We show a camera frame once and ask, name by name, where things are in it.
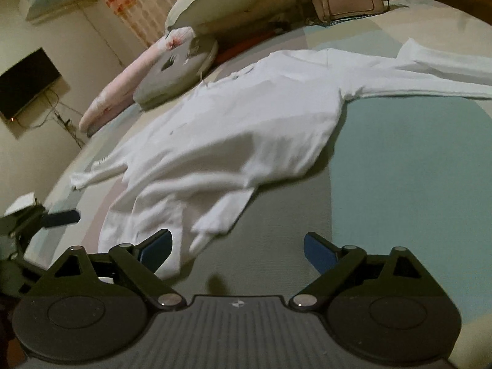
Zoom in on red cloth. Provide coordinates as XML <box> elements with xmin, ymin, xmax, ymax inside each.
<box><xmin>214</xmin><ymin>34</ymin><xmax>272</xmax><ymax>63</ymax></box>

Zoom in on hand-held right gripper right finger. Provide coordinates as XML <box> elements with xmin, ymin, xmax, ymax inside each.
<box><xmin>288</xmin><ymin>232</ymin><xmax>439</xmax><ymax>312</ymax></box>

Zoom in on thin wall cord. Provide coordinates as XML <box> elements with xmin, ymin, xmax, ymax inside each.
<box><xmin>76</xmin><ymin>3</ymin><xmax>124</xmax><ymax>69</ymax></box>

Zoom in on wall cables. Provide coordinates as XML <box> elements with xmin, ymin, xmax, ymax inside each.
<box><xmin>11</xmin><ymin>88</ymin><xmax>86</xmax><ymax>150</ymax></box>

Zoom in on pastel checked bed sheet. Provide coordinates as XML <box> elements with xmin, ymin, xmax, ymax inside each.
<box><xmin>38</xmin><ymin>0</ymin><xmax>492</xmax><ymax>316</ymax></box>

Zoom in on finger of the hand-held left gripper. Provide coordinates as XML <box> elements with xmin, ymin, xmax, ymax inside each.
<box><xmin>44</xmin><ymin>209</ymin><xmax>80</xmax><ymax>230</ymax></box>

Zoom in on grey round cushion with hole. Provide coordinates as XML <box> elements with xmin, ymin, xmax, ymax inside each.
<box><xmin>133</xmin><ymin>36</ymin><xmax>220</xmax><ymax>111</ymax></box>

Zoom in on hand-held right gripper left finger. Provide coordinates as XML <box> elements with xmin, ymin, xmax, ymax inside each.
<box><xmin>42</xmin><ymin>228</ymin><xmax>185</xmax><ymax>311</ymax></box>

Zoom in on white printed t-shirt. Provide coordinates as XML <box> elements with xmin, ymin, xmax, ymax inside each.
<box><xmin>69</xmin><ymin>38</ymin><xmax>492</xmax><ymax>279</ymax></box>

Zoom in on black wall television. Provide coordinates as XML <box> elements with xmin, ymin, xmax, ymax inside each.
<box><xmin>0</xmin><ymin>47</ymin><xmax>63</xmax><ymax>122</ymax></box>

